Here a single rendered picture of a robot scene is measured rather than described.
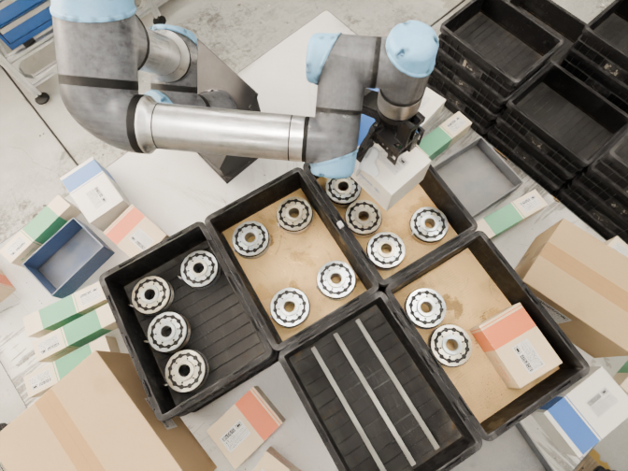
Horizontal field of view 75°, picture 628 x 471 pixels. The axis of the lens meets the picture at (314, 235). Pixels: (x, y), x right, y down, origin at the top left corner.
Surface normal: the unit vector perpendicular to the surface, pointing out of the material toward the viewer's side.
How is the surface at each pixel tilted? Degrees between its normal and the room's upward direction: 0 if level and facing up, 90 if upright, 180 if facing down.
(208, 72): 44
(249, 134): 32
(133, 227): 0
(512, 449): 0
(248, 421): 0
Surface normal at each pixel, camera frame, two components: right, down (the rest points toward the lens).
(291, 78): -0.04, -0.33
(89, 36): 0.29, 0.33
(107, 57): 0.60, 0.30
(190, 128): -0.03, 0.20
